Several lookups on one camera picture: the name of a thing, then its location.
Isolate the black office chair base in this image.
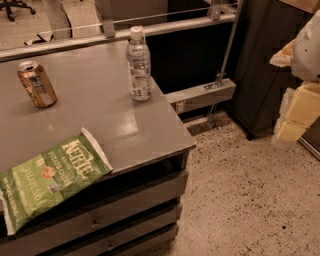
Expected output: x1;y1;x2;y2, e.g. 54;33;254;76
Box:
0;0;36;22

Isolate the dark cabinet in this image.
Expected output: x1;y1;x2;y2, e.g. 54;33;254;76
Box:
229;0;311;140

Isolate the clear plastic water bottle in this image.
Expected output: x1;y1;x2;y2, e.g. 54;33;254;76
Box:
126;26;151;101

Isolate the grey metal railing frame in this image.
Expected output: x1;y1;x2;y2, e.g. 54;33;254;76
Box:
0;0;244;121

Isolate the green Kettle chips bag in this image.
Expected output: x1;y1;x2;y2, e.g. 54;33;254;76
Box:
0;129;113;236

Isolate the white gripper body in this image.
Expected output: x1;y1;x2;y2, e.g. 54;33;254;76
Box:
291;10;320;82

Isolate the orange soda can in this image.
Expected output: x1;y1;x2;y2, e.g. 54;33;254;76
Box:
17;60;57;108

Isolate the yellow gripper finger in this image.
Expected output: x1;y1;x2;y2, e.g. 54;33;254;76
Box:
273;81;320;142
270;40;295;67

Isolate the grey drawer cabinet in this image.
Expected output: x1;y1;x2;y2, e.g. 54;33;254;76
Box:
0;42;195;256

